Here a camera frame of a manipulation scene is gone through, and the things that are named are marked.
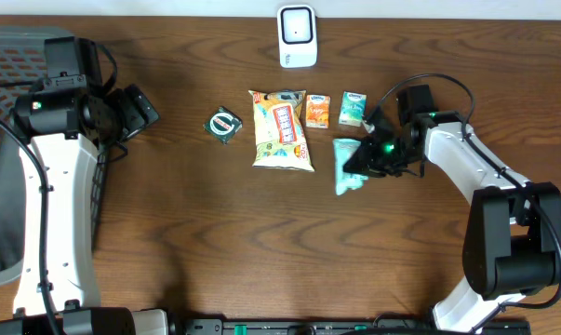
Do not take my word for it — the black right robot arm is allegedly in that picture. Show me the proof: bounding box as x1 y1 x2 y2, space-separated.
343 85 561 333

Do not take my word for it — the yellow wet wipes pack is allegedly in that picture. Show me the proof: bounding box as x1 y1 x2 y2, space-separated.
249 90 314 172

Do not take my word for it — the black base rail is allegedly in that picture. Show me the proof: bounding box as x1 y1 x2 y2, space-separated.
181 316 532 335

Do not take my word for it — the orange Kleenex tissue pack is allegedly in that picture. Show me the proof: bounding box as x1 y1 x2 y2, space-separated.
305 95 330 129

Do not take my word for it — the green white small pack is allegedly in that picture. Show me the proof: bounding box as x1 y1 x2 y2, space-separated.
204 106 243 145

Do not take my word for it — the green Kleenex tissue pack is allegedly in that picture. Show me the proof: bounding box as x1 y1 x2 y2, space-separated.
339 91 367 127

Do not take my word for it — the dark grey plastic basket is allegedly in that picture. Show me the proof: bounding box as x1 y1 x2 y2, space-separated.
0 25 112 288

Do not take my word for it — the mint green wipes pack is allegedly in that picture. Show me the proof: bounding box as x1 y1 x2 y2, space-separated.
333 139 368 195

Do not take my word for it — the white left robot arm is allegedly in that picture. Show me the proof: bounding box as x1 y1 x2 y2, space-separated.
0 36 178 334

